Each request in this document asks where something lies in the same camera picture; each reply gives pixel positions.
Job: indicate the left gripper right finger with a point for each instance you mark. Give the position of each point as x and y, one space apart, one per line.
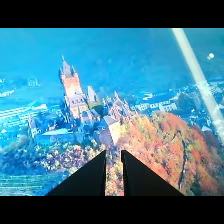
143 180

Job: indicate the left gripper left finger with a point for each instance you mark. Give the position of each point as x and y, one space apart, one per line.
88 180

